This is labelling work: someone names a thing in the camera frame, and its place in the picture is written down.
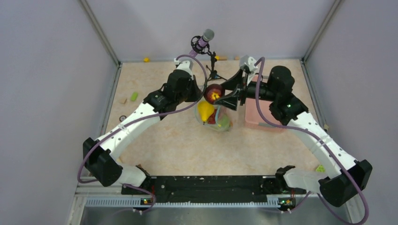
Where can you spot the small wooden cube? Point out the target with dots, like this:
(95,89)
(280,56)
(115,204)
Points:
(123,101)

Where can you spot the green cabbage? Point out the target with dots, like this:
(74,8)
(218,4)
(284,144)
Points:
(224,122)

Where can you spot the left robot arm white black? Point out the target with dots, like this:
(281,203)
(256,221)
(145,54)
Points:
(100,155)

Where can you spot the pink plastic perforated basket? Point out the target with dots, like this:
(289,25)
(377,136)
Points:
(253,119)

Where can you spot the light green block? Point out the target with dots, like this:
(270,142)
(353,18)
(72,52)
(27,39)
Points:
(320,169)

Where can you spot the wooden peg at wall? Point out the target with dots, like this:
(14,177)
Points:
(217,57)

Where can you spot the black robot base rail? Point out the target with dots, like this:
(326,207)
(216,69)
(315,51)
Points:
(216,189)

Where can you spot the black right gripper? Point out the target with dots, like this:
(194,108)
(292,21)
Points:
(234,82)

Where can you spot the yellow lemon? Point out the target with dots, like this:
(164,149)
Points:
(205,110)

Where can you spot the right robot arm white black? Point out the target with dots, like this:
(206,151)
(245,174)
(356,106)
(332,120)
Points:
(344,177)

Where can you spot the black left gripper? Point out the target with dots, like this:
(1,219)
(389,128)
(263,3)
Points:
(197,91)

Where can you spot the green toy block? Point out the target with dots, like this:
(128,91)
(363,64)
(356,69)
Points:
(134,96)

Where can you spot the grey purple microphone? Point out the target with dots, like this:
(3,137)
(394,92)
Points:
(200,44)

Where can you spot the clear zip bag blue zipper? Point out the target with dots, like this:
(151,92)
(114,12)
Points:
(220,111)

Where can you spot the red grapes bunch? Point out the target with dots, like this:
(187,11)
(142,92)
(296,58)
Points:
(212,119)

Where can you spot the brown ring toy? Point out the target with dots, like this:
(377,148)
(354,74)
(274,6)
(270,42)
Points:
(122,118)

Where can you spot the red apple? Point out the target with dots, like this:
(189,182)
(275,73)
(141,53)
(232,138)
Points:
(213,92)

